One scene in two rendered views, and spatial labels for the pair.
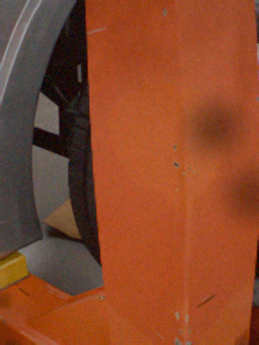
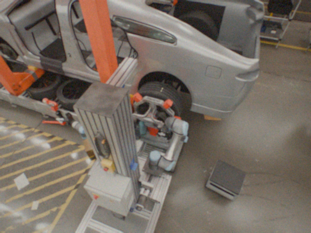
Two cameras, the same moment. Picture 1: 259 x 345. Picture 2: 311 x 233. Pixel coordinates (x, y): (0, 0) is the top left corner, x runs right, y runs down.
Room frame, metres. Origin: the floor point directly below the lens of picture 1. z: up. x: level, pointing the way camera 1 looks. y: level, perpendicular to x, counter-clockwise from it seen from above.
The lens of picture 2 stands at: (0.78, -1.92, 2.91)
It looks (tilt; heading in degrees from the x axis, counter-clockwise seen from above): 50 degrees down; 66
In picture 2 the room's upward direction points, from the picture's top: straight up
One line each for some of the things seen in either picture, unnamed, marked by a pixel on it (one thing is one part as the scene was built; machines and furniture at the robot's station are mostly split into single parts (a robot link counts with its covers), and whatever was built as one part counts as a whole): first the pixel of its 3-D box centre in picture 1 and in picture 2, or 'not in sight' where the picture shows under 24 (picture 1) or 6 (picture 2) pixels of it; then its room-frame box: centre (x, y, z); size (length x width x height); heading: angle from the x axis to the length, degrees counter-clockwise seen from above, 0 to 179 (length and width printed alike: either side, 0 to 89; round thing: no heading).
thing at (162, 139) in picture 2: not in sight; (157, 128); (1.59, -0.20, 0.32); 0.40 x 0.30 x 0.28; 135
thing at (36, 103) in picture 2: not in sight; (57, 111); (0.19, 0.85, 0.28); 2.47 x 0.09 x 0.22; 135
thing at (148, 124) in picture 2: not in sight; (151, 118); (1.42, -0.37, 0.85); 0.21 x 0.14 x 0.14; 45
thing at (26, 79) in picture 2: not in sight; (27, 72); (-0.08, 1.54, 0.69); 0.52 x 0.17 x 0.35; 45
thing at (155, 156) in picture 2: not in sight; (155, 157); (1.20, -0.98, 0.98); 0.13 x 0.12 x 0.14; 127
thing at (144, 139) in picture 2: not in sight; (159, 135); (1.61, -0.22, 0.13); 0.50 x 0.36 x 0.10; 135
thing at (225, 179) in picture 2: not in sight; (225, 180); (2.12, -1.30, 0.17); 0.43 x 0.36 x 0.34; 125
